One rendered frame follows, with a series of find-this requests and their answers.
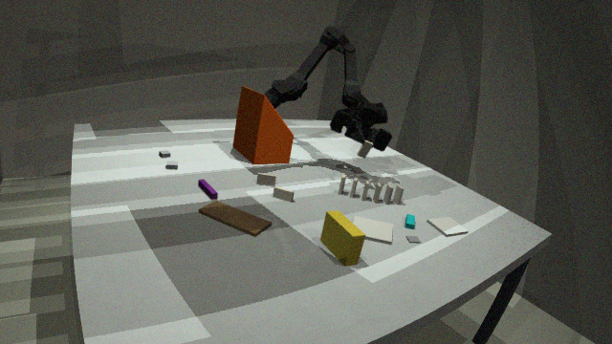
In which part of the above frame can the purple rectangular block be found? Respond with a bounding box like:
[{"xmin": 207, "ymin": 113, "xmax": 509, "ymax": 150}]
[{"xmin": 198, "ymin": 180, "xmax": 218, "ymax": 200}]

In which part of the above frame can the cyan rectangular block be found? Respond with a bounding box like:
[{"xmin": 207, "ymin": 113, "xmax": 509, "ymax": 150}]
[{"xmin": 405, "ymin": 214, "xmax": 415, "ymax": 229}]

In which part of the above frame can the yellow rectangular block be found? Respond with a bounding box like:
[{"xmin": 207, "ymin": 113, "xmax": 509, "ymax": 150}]
[{"xmin": 320, "ymin": 210, "xmax": 365, "ymax": 266}]

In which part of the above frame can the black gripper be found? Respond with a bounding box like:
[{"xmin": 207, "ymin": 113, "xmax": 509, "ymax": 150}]
[{"xmin": 330, "ymin": 110, "xmax": 392, "ymax": 152}]

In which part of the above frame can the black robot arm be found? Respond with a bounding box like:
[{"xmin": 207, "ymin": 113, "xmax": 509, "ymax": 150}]
[{"xmin": 264, "ymin": 26, "xmax": 387, "ymax": 126}]

